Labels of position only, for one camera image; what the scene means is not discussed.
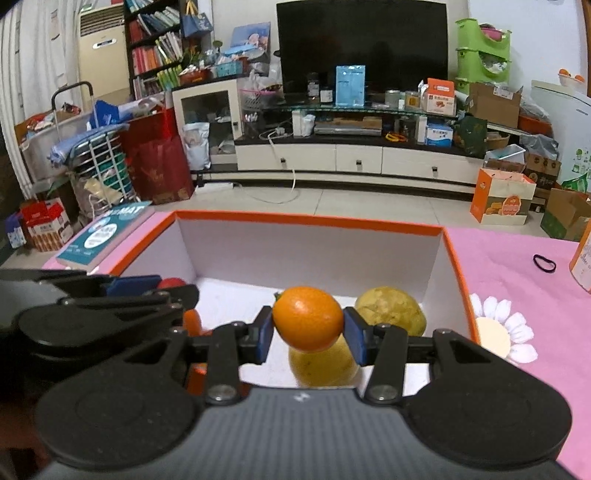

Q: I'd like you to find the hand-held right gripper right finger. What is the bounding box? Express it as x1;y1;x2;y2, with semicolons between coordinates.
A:
342;307;490;406

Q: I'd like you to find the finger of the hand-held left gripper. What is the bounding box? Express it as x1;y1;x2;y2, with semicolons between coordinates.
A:
58;285;200;313
0;269;161;297

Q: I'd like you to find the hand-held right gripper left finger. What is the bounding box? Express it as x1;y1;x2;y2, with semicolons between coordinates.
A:
122;305;274;406

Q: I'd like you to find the yellow guava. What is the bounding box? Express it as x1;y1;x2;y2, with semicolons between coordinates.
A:
288;335;361;388

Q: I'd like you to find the small oval orange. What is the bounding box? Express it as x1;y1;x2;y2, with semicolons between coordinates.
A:
271;286;345;352

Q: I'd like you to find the orange cardboard box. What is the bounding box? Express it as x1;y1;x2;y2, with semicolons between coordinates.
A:
111;210;483;398

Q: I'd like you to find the teal book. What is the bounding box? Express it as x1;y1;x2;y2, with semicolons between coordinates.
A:
55;202;155;271

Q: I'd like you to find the red and white carton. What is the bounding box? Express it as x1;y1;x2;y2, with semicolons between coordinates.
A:
19;198;75;252

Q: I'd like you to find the red gift bag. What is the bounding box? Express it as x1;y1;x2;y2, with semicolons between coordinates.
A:
119;108;178;144
127;135;195;206

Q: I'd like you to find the blue and white small carton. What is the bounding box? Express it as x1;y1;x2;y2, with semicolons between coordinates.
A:
6;212;27;249

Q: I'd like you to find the blue grey folded cloth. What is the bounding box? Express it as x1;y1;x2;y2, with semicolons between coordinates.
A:
51;124;130;162

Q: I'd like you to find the white pouch bag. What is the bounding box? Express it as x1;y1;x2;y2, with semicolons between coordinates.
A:
182;122;212;171

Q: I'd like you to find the clear storage bin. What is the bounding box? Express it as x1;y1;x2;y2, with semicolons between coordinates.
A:
18;113;93;183

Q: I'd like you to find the white television stand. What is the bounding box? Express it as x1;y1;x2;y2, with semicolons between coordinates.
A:
233;104;485;195

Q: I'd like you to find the white glass-door cabinet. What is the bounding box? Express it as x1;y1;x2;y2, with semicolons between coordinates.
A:
172;76;245;160

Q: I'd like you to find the orange paper gift bag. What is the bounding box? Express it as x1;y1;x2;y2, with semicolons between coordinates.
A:
470;168;537;226

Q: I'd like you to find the silver media player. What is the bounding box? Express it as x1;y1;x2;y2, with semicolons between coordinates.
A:
314;121;384;137

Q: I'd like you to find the white upright device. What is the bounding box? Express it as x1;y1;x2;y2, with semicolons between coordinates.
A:
292;112;315;138

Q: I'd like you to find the pink plastic basket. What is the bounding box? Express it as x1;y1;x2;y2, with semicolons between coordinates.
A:
240;89;283;112

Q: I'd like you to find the blue and white box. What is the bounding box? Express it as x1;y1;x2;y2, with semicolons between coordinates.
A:
425;124;455;147

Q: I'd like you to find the dark green gift bag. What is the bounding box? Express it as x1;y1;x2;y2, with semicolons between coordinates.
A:
455;115;489;158

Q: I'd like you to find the standing air conditioner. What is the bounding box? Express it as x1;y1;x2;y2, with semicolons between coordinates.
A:
78;6;132;100

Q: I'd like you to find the clear plastic bin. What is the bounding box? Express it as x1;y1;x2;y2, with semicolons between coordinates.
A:
484;144;527;171

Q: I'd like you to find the dark bookshelf with books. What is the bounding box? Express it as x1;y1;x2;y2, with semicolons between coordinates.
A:
124;0;195;100

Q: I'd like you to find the white curtain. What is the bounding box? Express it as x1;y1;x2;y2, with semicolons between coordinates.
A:
0;4;81;199

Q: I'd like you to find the orange and white carton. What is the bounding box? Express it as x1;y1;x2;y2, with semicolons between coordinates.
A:
569;222;591;294

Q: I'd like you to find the green printed cardboard box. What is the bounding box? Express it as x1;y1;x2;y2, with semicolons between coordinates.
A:
540;187;591;241

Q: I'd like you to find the brown printed cardboard box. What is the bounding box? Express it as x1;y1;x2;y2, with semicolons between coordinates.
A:
524;152;561;190

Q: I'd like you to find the blue packet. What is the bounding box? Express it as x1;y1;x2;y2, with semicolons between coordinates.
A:
335;65;366;107

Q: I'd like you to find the orange and white small box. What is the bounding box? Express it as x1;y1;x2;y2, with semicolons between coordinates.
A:
422;78;459;117

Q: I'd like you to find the blue picture print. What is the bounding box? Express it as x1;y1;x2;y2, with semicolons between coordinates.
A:
229;22;272;54

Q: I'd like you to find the dark blue gift bag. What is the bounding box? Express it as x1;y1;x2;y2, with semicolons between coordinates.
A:
181;0;214;38

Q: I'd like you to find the white appliance with green print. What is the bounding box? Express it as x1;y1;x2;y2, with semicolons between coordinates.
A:
531;79;591;190

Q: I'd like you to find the black television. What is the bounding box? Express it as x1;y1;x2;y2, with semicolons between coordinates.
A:
276;0;450;95

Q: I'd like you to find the green plastic rack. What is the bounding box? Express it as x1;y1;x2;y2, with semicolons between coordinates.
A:
455;18;513;95

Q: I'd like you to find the wire trolley cart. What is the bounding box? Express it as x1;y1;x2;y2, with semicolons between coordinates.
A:
51;82;137;222

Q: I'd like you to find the white cable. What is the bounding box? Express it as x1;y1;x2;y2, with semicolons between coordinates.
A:
233;131;301;204

